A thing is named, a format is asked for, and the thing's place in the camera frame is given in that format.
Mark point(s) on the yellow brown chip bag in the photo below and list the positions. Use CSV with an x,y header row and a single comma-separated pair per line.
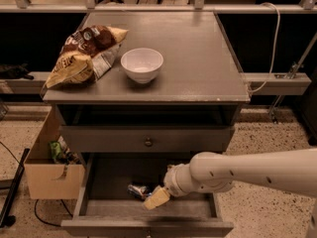
x,y
86,55

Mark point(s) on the grey wooden drawer cabinet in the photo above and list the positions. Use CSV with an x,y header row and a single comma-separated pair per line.
x,y
198,84

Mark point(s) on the silver blue redbull can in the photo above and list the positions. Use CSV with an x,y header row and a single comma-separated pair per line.
x,y
141,192

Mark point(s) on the black object on ledge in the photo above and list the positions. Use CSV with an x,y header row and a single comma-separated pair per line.
x,y
15,71

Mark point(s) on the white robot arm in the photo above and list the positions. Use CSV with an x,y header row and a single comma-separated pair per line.
x,y
293,172

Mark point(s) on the grey upper drawer with knob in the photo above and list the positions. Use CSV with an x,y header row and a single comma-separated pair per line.
x,y
147,139

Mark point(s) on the open grey middle drawer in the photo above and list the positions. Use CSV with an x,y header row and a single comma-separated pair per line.
x,y
105,209

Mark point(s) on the white bowl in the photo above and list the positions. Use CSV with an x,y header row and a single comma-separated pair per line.
x,y
142,65

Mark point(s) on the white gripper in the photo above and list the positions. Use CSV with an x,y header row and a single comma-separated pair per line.
x,y
172,180

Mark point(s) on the cardboard box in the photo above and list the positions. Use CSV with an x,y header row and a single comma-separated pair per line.
x,y
45,178

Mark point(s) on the green snack packet in box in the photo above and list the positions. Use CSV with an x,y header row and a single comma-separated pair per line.
x,y
56,150

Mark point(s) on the black flat bar on floor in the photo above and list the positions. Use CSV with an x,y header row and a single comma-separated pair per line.
x,y
12,184

